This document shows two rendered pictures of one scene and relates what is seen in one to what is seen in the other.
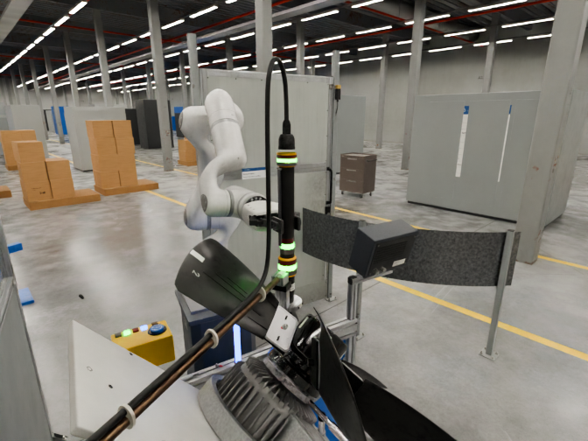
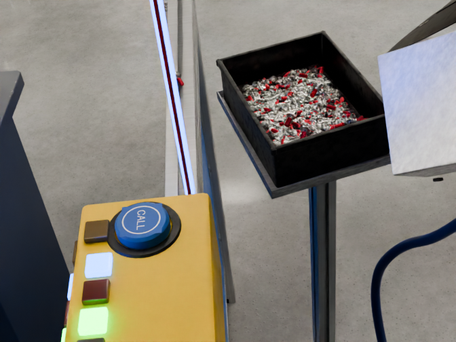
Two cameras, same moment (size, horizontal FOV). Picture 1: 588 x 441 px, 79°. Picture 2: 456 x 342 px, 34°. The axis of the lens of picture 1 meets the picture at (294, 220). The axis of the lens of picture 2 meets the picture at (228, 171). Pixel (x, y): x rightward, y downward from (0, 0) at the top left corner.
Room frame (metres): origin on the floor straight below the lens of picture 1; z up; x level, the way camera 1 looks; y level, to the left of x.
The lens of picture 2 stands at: (0.68, 0.70, 1.46)
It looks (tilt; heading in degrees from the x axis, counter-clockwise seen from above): 42 degrees down; 304
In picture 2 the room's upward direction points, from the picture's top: 7 degrees counter-clockwise
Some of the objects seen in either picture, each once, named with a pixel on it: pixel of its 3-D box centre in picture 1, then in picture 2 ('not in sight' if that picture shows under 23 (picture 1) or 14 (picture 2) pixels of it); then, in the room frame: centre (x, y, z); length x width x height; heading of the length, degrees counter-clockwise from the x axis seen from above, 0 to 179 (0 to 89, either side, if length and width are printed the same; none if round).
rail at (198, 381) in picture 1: (262, 360); (184, 167); (1.14, 0.12, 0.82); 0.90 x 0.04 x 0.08; 122
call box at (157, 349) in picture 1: (143, 349); (153, 321); (0.93, 0.46, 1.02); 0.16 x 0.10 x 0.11; 122
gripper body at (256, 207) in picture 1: (264, 213); not in sight; (0.87, 0.07, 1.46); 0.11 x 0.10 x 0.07; 32
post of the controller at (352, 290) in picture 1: (352, 297); not in sight; (1.36, -0.25, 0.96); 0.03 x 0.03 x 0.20; 32
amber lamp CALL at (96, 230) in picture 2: not in sight; (96, 231); (0.98, 0.44, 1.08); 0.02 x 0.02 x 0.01; 32
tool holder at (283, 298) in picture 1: (285, 288); not in sight; (0.77, 0.02, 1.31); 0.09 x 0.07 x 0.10; 157
